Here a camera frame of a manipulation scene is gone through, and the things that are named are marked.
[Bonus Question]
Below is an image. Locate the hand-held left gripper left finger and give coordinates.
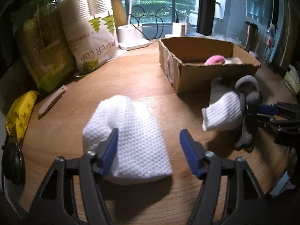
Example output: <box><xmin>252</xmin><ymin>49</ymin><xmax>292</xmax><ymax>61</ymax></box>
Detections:
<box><xmin>28</xmin><ymin>128</ymin><xmax>120</xmax><ymax>225</ymax></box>

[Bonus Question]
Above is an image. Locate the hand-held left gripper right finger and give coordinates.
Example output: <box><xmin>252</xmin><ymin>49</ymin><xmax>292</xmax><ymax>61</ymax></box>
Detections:
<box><xmin>179</xmin><ymin>129</ymin><xmax>272</xmax><ymax>225</ymax></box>

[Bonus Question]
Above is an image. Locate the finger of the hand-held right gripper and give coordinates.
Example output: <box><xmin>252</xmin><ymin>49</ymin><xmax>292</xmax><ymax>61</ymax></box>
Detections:
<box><xmin>245</xmin><ymin>113</ymin><xmax>282</xmax><ymax>132</ymax></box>
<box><xmin>255</xmin><ymin>102</ymin><xmax>300</xmax><ymax>119</ymax></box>

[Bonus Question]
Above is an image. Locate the white textured towel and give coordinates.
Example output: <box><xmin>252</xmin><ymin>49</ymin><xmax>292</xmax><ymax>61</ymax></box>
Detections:
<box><xmin>82</xmin><ymin>95</ymin><xmax>173</xmax><ymax>185</ymax></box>

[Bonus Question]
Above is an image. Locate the grey and white sock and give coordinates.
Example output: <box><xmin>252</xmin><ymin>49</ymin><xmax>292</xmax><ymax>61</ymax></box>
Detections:
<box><xmin>202</xmin><ymin>74</ymin><xmax>262</xmax><ymax>152</ymax></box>

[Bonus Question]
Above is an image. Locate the cardboard box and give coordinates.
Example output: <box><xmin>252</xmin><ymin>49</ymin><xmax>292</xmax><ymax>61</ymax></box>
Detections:
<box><xmin>158</xmin><ymin>37</ymin><xmax>262</xmax><ymax>95</ymax></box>

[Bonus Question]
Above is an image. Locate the clear water bottle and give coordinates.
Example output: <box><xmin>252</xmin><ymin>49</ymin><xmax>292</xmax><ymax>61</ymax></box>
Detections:
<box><xmin>264</xmin><ymin>25</ymin><xmax>277</xmax><ymax>52</ymax></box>

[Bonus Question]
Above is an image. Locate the pink sponge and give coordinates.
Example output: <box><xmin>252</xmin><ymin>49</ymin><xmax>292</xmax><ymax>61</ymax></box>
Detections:
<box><xmin>204</xmin><ymin>55</ymin><xmax>226</xmax><ymax>66</ymax></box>

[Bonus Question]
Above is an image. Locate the wooden folding knife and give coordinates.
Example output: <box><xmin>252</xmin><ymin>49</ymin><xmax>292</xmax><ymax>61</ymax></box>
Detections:
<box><xmin>38</xmin><ymin>85</ymin><xmax>68</xmax><ymax>119</ymax></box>

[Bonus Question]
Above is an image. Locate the steel thermos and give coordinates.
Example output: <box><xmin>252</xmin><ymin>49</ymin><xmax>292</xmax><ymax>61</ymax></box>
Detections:
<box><xmin>242</xmin><ymin>22</ymin><xmax>258</xmax><ymax>50</ymax></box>

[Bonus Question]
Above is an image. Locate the white cloth pack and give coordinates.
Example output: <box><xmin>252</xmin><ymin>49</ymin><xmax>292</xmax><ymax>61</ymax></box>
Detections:
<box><xmin>206</xmin><ymin>35</ymin><xmax>242</xmax><ymax>45</ymax></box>

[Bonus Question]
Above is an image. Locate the yellow packet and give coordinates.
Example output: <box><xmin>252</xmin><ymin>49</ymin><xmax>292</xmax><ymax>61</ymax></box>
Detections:
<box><xmin>5</xmin><ymin>90</ymin><xmax>40</xmax><ymax>142</ymax></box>

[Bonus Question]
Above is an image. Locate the black round object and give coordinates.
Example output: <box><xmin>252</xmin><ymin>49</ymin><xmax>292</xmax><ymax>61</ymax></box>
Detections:
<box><xmin>1</xmin><ymin>142</ymin><xmax>25</xmax><ymax>185</ymax></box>

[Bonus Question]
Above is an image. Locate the white power strip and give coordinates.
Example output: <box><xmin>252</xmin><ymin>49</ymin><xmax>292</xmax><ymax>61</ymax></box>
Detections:
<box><xmin>165</xmin><ymin>33</ymin><xmax>205</xmax><ymax>38</ymax></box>

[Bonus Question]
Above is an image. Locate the blue hanging cloth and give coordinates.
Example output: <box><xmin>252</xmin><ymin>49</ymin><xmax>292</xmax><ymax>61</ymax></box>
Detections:
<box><xmin>246</xmin><ymin>0</ymin><xmax>270</xmax><ymax>25</ymax></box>

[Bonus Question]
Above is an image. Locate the white desk lamp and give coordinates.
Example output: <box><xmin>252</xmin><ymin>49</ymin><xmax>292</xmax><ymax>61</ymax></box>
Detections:
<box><xmin>117</xmin><ymin>0</ymin><xmax>150</xmax><ymax>51</ymax></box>

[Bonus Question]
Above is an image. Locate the green paper cup pack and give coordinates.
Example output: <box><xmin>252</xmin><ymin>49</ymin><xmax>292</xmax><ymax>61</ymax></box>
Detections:
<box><xmin>15</xmin><ymin>0</ymin><xmax>77</xmax><ymax>92</ymax></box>

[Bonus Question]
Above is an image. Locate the white paper cup pack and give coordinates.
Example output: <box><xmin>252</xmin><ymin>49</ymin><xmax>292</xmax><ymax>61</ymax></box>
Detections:
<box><xmin>57</xmin><ymin>0</ymin><xmax>120</xmax><ymax>74</ymax></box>

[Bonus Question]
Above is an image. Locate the tan cardboard panel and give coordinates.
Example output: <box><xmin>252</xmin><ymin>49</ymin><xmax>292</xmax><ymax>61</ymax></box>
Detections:
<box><xmin>110</xmin><ymin>0</ymin><xmax>128</xmax><ymax>27</ymax></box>

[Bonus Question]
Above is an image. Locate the white charger with cable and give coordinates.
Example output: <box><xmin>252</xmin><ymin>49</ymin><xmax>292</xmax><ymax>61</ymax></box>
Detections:
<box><xmin>173</xmin><ymin>22</ymin><xmax>185</xmax><ymax>37</ymax></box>

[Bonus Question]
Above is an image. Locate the black window frame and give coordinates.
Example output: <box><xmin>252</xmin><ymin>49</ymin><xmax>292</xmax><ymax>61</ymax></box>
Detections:
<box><xmin>196</xmin><ymin>0</ymin><xmax>217</xmax><ymax>35</ymax></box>

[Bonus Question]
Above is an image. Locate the black cable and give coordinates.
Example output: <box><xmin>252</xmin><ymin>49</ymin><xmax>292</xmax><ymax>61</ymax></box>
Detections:
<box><xmin>130</xmin><ymin>6</ymin><xmax>181</xmax><ymax>40</ymax></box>

